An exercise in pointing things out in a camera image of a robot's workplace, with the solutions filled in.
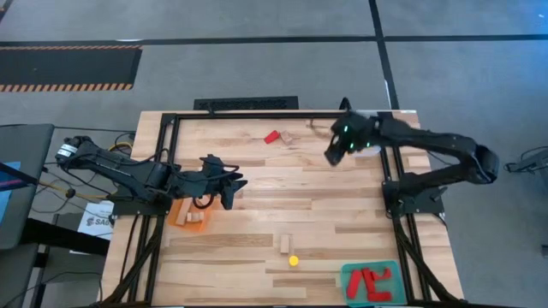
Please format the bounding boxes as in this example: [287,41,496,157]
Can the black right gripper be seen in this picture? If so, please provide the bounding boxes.
[324,111,380,167]

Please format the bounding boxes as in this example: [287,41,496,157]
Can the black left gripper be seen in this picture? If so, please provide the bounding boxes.
[199,153,249,210]

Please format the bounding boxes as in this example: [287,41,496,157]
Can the clear plastic bin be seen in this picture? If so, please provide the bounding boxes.
[354,109,383,157]

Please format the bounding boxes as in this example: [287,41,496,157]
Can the orange translucent plastic bin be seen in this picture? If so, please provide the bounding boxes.
[166,194,213,234]

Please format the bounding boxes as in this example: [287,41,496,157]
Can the black perforated floor panel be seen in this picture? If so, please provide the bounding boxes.
[193,95,300,112]

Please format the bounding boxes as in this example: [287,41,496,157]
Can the green translucent plastic bin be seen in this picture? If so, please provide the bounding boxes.
[340,260,408,308]

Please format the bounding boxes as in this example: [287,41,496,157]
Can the white printed paper sheet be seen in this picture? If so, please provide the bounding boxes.
[77,200,116,240]

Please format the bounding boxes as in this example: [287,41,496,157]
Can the black desk base bar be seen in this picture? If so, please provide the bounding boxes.
[21,217,111,258]

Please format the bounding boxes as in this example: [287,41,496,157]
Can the black floor stand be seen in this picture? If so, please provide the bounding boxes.
[503,145,548,175]

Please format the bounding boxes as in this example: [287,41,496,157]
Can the black hazard-striped floor mat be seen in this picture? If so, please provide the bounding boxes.
[0,44,143,93]

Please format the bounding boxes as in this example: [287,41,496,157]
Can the grey desk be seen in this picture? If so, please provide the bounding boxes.
[0,123,56,252]

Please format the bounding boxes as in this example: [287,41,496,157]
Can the blue panel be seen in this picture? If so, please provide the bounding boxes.
[0,161,22,223]

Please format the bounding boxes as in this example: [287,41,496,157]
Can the black aluminium table frame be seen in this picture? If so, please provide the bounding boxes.
[102,110,462,308]

